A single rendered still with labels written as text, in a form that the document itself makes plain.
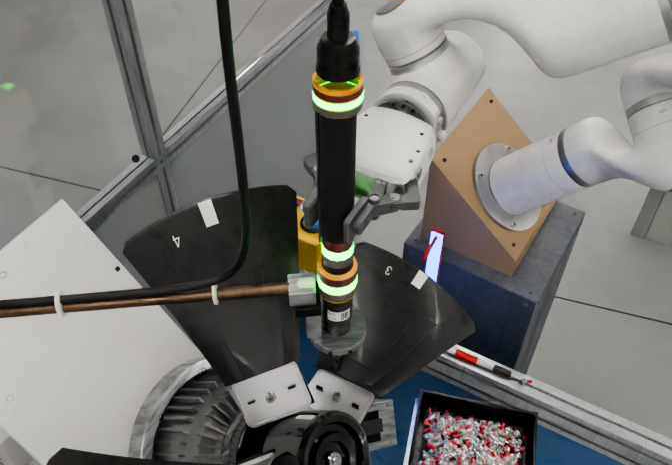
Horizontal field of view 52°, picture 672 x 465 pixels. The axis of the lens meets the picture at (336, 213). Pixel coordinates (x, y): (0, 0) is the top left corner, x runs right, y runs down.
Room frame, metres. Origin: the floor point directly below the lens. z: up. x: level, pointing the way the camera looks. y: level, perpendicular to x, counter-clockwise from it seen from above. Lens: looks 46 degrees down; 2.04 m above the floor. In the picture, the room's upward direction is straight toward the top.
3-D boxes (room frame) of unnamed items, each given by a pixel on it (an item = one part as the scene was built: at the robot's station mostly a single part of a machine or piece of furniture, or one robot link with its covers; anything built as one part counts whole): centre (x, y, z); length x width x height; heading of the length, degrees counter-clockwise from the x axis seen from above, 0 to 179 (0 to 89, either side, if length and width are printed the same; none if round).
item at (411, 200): (0.53, -0.07, 1.55); 0.08 x 0.06 x 0.01; 30
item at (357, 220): (0.48, -0.04, 1.55); 0.07 x 0.03 x 0.03; 151
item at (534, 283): (1.04, -0.35, 0.46); 0.30 x 0.30 x 0.93; 57
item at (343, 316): (0.49, 0.00, 1.55); 0.04 x 0.04 x 0.46
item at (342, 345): (0.48, 0.01, 1.39); 0.09 x 0.07 x 0.10; 96
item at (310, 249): (0.94, 0.08, 1.02); 0.16 x 0.10 x 0.11; 61
